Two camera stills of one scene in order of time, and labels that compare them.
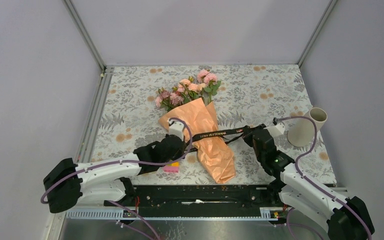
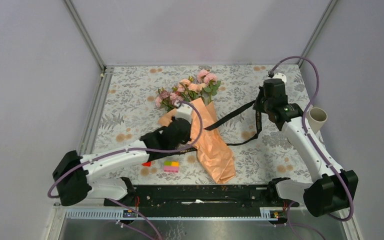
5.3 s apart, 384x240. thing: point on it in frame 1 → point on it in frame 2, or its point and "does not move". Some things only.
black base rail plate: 203,201 does not move
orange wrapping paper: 190,99 does not move
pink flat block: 167,169 does not move
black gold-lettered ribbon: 244,128 → 259,128
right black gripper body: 249,139 → 263,104
